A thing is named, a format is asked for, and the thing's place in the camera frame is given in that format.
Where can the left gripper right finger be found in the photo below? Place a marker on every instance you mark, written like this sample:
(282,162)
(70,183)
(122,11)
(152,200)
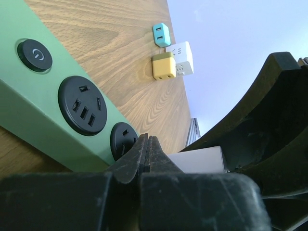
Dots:
(175,201)

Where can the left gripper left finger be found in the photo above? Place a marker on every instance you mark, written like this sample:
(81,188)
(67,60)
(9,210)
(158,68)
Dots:
(105,201)

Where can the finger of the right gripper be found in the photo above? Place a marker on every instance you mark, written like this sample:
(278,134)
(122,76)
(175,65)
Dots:
(265,137)

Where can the white charger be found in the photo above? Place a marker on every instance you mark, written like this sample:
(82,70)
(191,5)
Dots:
(206,160)

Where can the white cube adapter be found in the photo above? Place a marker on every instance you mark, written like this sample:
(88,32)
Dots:
(183,56)

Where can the green power strip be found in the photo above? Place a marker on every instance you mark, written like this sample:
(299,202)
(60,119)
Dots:
(47,99)

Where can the yellow usb charger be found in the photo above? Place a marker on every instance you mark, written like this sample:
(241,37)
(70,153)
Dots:
(164,66)

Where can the teal usb charger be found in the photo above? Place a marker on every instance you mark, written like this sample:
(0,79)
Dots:
(161,35)

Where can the aluminium frame rail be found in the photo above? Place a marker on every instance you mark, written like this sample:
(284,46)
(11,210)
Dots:
(194,132)

